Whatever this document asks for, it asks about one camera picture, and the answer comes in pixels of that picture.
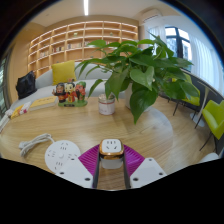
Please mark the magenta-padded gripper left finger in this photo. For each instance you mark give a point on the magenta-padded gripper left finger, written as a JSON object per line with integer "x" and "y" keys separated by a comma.
{"x": 75, "y": 171}

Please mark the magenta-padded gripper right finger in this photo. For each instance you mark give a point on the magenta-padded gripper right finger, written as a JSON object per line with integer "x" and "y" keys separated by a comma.
{"x": 146, "y": 171}

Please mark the white charger with gold band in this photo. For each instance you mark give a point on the white charger with gold band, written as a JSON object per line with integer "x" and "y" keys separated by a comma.
{"x": 111, "y": 146}

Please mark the round white power strip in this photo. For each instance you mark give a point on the round white power strip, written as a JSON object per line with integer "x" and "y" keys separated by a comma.
{"x": 60, "y": 153}

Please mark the white chair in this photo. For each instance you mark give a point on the white chair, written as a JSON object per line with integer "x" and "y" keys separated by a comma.
{"x": 210, "y": 157}

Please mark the small white jar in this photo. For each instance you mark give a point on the small white jar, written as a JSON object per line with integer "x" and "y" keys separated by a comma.
{"x": 106, "y": 106}

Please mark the yellow book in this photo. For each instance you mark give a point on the yellow book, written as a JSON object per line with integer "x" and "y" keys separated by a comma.
{"x": 44, "y": 102}

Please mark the colourful three-figure ornament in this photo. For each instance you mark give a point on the colourful three-figure ornament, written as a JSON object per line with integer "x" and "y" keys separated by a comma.
{"x": 70, "y": 94}

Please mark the white and pink packet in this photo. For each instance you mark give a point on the white and pink packet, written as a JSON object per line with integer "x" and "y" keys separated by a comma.
{"x": 25, "y": 107}

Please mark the orange yellow booklet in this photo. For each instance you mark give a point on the orange yellow booklet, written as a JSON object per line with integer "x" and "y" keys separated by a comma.
{"x": 16, "y": 112}

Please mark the side table with white leg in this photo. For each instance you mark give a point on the side table with white leg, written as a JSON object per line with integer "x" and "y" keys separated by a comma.
{"x": 200, "y": 106}

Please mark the light grey sofa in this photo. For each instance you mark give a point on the light grey sofa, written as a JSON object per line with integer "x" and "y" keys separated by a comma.
{"x": 43, "y": 90}

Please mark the green potted plant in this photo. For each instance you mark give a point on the green potted plant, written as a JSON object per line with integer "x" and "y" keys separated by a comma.
{"x": 143, "y": 76}

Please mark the black bag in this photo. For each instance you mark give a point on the black bag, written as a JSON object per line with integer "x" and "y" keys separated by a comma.
{"x": 26, "y": 85}

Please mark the yellow cushion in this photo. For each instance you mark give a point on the yellow cushion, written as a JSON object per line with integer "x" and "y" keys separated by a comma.
{"x": 64, "y": 72}

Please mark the white sheer curtain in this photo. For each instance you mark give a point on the white sheer curtain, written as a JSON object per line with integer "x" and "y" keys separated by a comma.
{"x": 156, "y": 33}
{"x": 206, "y": 60}

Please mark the dark framed window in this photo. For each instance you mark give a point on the dark framed window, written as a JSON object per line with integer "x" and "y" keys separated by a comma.
{"x": 178, "y": 41}

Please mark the white air conditioner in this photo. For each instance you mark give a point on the white air conditioner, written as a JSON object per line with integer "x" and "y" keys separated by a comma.
{"x": 151, "y": 16}

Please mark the long ceiling light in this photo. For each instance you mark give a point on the long ceiling light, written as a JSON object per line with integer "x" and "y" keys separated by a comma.
{"x": 86, "y": 6}

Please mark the glass door with dark frame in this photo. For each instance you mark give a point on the glass door with dark frame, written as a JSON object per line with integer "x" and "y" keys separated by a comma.
{"x": 2, "y": 86}

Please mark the wooden wall shelf unit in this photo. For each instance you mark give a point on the wooden wall shelf unit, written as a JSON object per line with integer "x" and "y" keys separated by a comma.
{"x": 66, "y": 43}

